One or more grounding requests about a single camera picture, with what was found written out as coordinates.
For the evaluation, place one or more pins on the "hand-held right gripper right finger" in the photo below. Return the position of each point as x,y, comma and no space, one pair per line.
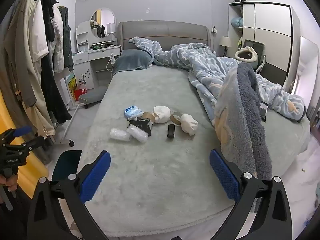
225,177

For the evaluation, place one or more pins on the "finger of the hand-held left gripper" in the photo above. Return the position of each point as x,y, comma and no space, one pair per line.
23,130
35,141

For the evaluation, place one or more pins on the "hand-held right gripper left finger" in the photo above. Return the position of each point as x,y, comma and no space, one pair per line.
96,177

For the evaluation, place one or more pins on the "dark blue trash bin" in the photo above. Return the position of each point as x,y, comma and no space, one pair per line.
66,162

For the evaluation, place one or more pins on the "clear bubble wrap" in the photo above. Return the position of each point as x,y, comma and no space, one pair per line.
120,134
137,133

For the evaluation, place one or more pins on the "white cloth ball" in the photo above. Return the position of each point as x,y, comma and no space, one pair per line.
188,125
161,113

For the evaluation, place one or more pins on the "black box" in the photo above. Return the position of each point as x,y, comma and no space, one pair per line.
142,126

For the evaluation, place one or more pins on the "small black plastic object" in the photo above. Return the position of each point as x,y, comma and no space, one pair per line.
171,131

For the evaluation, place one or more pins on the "blue tissue packet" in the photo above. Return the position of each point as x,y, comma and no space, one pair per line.
132,110

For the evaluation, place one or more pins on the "cardboard tape roll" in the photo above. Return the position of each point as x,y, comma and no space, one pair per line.
174,120
151,115

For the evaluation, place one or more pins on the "person's left hand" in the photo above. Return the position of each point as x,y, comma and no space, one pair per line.
12,185

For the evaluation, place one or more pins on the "yellow curtain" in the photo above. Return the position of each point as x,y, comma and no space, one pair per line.
31,177

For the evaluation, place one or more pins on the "beige long coat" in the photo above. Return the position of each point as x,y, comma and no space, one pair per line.
37,100

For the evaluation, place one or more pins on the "white clothes rack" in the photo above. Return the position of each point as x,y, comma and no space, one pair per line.
68,123

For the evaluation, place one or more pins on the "taupe cardigan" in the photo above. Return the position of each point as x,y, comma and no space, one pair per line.
26,90

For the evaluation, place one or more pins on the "black long garment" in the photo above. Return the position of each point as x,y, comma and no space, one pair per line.
53,97

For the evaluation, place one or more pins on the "red box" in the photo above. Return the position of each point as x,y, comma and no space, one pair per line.
80,92

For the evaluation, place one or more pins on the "yellow framed picture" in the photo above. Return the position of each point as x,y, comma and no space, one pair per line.
72,85

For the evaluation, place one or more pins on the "grey cushioned wheeled stool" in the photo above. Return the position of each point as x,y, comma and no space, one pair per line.
92,96

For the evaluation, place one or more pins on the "white puffer vest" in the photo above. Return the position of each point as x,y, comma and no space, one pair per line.
58,52

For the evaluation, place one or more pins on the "white shirt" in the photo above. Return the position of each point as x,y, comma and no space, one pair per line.
40,30

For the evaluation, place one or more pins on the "dark grey knit vest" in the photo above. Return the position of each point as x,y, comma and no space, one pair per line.
67,37

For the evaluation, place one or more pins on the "white dressing table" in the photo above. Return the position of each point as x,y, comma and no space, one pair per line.
102,52

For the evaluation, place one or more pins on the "white power strip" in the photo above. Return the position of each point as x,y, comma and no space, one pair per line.
112,58

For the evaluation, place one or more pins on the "blue patterned comforter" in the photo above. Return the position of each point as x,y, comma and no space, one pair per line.
200,62

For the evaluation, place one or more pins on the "grey blue pillow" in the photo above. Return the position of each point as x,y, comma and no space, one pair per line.
132,60

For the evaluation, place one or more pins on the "cream plush pet bed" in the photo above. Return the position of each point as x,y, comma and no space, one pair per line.
253,57

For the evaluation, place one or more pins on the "silver shade table lamp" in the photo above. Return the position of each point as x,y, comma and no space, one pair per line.
110,28

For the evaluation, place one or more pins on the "black office chair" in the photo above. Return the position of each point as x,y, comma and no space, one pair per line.
257,46

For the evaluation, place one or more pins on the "yellow green object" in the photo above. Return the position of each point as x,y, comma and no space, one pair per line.
240,42

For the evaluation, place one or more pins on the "white shade bedside lamp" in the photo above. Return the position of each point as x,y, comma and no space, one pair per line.
225,41

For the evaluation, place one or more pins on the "oval mirror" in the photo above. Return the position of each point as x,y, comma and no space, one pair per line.
110,17

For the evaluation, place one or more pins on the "white door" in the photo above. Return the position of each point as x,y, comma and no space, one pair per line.
308,55

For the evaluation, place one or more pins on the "white wardrobe black trim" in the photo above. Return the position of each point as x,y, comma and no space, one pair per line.
272,30

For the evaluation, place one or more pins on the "light blue plush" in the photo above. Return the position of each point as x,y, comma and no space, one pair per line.
236,22

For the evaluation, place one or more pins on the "grey upholstered bed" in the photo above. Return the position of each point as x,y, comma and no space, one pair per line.
162,32

